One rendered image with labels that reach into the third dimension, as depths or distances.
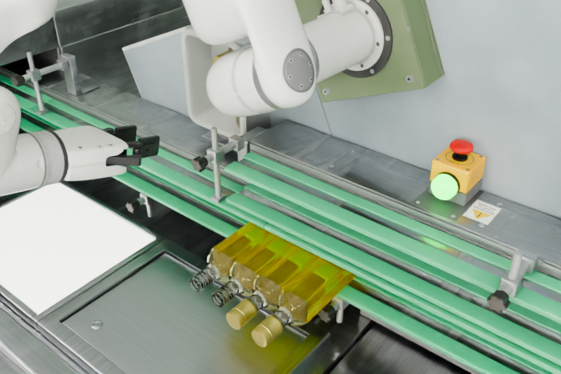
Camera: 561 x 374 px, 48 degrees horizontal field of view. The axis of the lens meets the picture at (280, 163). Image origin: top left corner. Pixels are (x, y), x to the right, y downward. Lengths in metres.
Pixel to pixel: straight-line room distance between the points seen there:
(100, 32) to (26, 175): 1.24
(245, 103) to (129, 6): 1.29
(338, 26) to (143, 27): 1.23
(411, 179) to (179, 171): 0.53
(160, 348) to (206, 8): 0.66
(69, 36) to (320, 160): 1.03
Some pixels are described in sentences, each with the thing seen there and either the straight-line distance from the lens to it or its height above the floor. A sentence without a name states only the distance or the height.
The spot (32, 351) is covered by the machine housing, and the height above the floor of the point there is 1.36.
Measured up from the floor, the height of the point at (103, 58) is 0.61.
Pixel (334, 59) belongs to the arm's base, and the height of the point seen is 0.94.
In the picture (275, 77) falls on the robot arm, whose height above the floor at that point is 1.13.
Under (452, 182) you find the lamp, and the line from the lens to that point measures 1.09.
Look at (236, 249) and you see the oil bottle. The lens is 1.19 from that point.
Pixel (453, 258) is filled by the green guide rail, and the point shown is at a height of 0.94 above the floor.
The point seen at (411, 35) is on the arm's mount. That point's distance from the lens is 1.05.
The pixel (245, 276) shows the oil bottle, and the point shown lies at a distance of 1.14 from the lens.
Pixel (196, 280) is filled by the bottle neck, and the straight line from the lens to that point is 1.15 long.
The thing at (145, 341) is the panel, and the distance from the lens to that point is 1.26.
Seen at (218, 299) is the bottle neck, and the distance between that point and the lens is 1.15.
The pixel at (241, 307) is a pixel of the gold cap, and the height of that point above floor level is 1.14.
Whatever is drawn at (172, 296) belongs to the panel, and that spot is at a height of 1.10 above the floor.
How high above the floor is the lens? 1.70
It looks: 41 degrees down
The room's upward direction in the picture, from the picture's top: 123 degrees counter-clockwise
